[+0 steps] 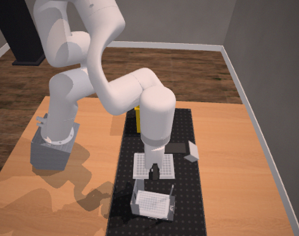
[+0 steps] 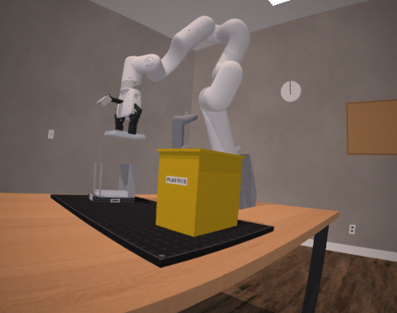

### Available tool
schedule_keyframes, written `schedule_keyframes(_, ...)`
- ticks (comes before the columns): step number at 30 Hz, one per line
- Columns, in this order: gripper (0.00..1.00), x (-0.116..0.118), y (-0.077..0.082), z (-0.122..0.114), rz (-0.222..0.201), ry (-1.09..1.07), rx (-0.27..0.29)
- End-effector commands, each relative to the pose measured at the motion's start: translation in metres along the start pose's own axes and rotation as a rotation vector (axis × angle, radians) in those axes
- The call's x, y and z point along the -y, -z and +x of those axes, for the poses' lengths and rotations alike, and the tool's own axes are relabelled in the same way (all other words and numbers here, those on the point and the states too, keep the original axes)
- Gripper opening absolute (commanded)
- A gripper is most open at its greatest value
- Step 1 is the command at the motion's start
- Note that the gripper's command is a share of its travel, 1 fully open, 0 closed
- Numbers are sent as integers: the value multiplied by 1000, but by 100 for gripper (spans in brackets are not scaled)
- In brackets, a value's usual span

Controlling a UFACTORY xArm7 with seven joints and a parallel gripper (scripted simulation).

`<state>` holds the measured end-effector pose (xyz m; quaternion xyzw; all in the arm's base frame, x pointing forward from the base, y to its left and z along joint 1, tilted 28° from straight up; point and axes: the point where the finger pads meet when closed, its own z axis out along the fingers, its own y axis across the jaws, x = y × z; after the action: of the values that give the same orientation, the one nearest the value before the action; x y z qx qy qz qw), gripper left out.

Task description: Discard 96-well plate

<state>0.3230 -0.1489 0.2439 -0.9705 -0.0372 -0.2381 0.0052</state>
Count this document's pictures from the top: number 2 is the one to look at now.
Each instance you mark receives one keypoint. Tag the yellow plastics bin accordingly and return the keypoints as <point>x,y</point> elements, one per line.
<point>198,190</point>

